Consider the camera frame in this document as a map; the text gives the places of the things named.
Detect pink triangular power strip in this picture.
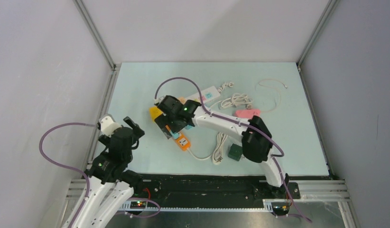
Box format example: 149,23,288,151
234,109,260,119

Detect right circuit board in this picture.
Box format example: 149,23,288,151
272,205,290,217

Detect yellow cube plug adapter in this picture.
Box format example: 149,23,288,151
149,106,163,122

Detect thin white cable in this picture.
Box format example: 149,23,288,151
255,78,288,114

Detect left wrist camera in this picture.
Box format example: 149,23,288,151
98,114,122,137

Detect left circuit board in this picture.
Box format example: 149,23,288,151
129,200,147,209

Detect beige cube plug adapter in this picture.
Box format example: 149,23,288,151
178,97,186,104

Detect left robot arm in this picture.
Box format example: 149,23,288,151
63,114,145,228

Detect dark green plug adapter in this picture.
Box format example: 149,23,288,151
228,143,243,162

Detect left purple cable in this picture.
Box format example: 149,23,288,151
39,123,100,228

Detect purple cable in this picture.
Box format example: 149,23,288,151
154,76,313,223
39,123,100,228

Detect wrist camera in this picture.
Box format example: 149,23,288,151
153,99,161,106
98,114,122,137

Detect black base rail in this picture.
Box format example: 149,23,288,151
133,174,301,209

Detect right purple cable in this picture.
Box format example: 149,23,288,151
154,76,313,223

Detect white multicolour power strip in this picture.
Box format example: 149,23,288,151
185,86,221,104

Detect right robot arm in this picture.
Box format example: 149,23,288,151
154,95,288,199

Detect orange power strip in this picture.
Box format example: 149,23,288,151
166,125,191,151

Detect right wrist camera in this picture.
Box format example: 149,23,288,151
153,99,161,106

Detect coiled white cord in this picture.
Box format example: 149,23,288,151
186,132,229,165

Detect circuit board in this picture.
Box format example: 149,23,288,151
272,205,290,217
129,200,147,209

